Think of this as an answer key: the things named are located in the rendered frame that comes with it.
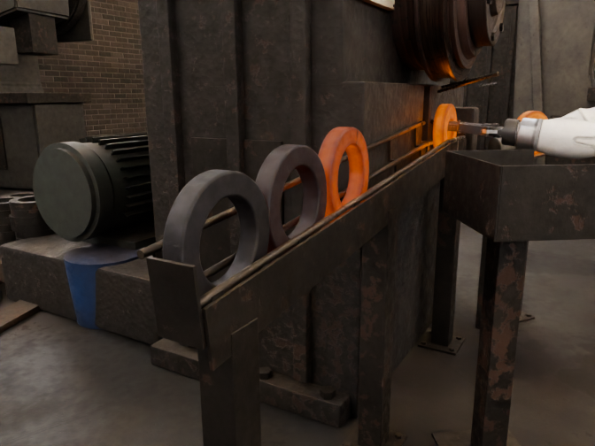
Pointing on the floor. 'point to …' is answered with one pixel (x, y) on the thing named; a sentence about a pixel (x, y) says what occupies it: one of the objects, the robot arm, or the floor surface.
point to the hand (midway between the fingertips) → (447, 125)
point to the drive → (90, 231)
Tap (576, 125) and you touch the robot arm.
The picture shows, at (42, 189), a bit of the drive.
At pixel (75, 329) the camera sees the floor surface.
